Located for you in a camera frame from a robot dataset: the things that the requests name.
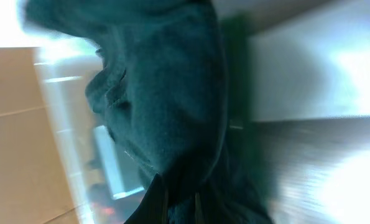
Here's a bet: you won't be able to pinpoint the clear plastic storage bin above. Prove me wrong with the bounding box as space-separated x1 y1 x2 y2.
32 0 370 224

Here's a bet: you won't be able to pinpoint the dark green cloth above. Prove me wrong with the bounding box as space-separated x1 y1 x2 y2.
221 14 275 200

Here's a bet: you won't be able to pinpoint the pink printed shirt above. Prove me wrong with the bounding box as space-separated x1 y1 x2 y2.
91 202 124 224

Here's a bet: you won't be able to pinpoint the dark navy garment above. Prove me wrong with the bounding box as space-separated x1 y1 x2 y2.
24 0 271 223

